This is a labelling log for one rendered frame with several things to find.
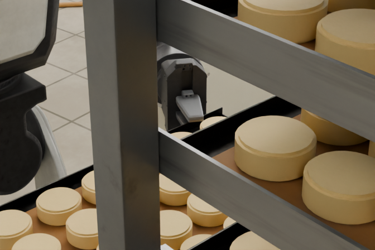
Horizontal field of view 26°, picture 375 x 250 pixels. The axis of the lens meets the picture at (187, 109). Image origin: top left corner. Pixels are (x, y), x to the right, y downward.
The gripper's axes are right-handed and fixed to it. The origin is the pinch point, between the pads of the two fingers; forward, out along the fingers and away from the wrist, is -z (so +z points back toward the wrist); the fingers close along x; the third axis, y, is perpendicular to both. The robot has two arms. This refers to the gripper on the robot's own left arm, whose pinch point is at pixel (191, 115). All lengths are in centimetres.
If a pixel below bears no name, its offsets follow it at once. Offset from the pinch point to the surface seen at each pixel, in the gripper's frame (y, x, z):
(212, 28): -11, 37, -56
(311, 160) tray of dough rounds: -5, 28, -56
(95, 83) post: -17, 32, -52
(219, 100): 20, -33, 65
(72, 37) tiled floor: -2, -102, 270
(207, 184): -11, 27, -56
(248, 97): 29, -36, 71
